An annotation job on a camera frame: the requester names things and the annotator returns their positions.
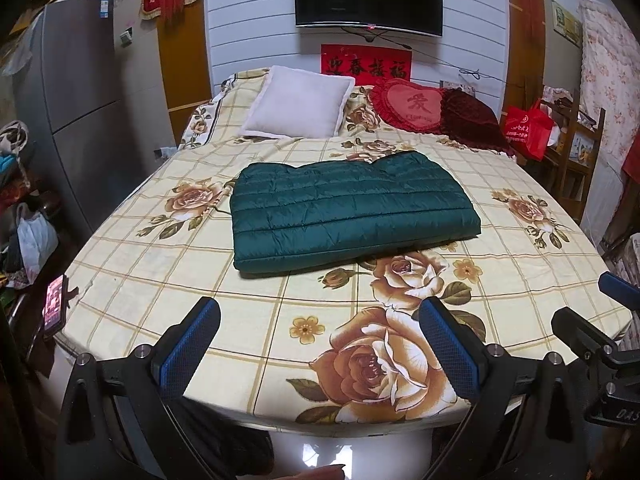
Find red heart-shaped pillow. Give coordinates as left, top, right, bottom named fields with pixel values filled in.
left=369, top=78, right=451, bottom=135

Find patterned tote bag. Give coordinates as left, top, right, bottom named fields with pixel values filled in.
left=0, top=120, right=38, bottom=163

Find dark red velvet pillow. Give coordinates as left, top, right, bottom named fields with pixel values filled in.
left=440, top=88, right=516, bottom=156

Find green puffer jacket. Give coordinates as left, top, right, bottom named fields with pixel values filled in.
left=229, top=150, right=482, bottom=278

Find wooden shelf rack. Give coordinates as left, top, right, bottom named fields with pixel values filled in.
left=540, top=90, right=608, bottom=223

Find red shopping bag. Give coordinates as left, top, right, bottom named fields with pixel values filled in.
left=501, top=100, right=556, bottom=162

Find red wall banner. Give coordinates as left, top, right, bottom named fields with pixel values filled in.
left=320, top=44, right=413, bottom=83

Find white plastic bag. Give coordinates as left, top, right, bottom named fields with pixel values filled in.
left=15, top=204, right=60, bottom=285

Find framed wall picture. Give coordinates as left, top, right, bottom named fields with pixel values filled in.
left=551, top=0, right=583, bottom=46

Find black television cable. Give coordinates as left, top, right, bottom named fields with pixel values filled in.
left=350, top=25, right=501, bottom=83

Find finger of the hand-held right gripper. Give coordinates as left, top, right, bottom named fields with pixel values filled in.
left=598, top=271, right=640, bottom=311
left=550, top=307, right=631, bottom=361

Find smartphone on stand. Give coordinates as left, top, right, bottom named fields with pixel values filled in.
left=42, top=274, right=69, bottom=337

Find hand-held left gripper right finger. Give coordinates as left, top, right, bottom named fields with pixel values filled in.
left=417, top=296, right=596, bottom=480

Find white square pillow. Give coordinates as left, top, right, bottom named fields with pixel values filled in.
left=239, top=65, right=357, bottom=140

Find floral pink curtain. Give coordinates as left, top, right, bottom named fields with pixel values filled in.
left=577, top=0, right=640, bottom=181

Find grey refrigerator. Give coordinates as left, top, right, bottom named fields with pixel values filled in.
left=12, top=0, right=173, bottom=241

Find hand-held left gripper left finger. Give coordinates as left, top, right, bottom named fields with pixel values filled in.
left=55, top=296, right=223, bottom=480

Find bed with floral checked sheet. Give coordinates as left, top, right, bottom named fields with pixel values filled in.
left=52, top=67, right=633, bottom=428

